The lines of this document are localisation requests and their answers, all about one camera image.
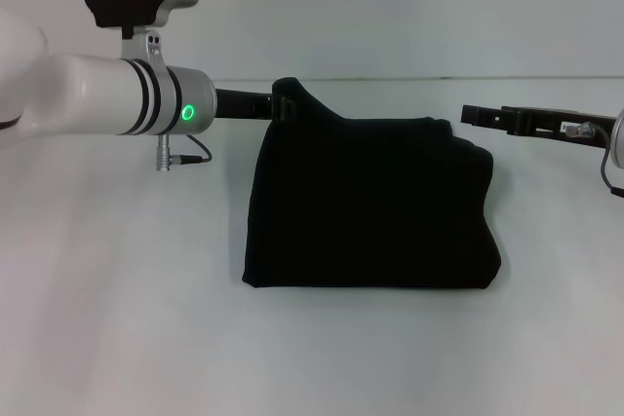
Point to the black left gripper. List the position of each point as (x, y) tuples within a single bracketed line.
[(241, 103)]

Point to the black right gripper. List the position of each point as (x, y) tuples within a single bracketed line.
[(551, 126)]

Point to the black T-shirt with FREE print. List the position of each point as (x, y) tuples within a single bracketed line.
[(370, 201)]

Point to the white and silver right robot arm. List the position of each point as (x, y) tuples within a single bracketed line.
[(619, 138)]

